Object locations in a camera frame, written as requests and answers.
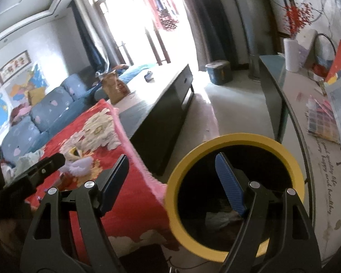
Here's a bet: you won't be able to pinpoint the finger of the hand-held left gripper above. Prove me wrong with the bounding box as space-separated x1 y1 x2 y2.
25 152 66 186

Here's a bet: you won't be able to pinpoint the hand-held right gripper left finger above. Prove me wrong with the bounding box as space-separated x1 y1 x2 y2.
20 154 130 273

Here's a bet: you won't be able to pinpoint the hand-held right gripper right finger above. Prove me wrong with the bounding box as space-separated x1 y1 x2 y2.
215 152 322 273

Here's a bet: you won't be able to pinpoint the yellow rimmed black bin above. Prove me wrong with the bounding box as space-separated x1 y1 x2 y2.
163 132 306 264

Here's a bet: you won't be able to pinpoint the crumpled grey-green cloth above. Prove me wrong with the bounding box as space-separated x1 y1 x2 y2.
1 149 45 183

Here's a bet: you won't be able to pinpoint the red floral blanket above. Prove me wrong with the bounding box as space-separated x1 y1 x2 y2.
0 99 183 263

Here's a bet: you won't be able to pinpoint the blue patterned sofa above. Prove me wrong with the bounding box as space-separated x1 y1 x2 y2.
0 65 157 160

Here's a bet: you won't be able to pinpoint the pink red clothes pile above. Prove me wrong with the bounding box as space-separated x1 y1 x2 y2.
9 103 32 123

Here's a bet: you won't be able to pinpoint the yellow pillow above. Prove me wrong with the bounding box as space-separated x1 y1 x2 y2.
26 86 46 106

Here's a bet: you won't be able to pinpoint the glossy coffee table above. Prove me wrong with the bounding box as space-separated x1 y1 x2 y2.
110 63 196 177

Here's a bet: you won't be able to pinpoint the country map poster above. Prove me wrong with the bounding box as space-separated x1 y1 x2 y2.
4 62 51 103

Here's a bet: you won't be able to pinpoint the brown paper bag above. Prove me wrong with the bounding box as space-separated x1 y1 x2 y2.
101 71 132 105

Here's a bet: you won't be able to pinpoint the glass top television cabinet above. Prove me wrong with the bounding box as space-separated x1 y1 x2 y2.
258 53 341 265

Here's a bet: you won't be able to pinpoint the blue storage box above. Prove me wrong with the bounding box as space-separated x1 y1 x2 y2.
205 59 233 86

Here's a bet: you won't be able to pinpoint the colourful bead box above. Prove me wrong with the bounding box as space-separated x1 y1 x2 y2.
303 95 341 144

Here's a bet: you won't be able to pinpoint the dark blue curtain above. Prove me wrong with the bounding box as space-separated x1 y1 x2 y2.
69 0 109 69

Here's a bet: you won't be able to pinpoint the white vase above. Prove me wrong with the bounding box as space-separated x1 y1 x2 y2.
282 38 301 72

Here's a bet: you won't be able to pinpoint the white board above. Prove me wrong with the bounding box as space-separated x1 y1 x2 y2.
296 29 316 66

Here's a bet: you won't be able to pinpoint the grey tower air conditioner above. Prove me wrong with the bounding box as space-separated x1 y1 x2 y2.
227 0 277 81

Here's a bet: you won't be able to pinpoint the brown framed glass door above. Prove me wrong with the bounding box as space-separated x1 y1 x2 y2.
85 0 188 66

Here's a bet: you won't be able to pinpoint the grey curtain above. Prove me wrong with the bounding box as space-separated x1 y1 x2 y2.
184 0 240 69

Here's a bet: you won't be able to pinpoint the red berry branches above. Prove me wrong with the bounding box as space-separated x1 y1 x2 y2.
282 2 316 39

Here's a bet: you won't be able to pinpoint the hanging colourful clothes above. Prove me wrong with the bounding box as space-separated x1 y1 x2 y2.
143 0 180 31

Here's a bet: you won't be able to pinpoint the black handled basket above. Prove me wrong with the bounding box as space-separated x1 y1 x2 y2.
312 32 338 76

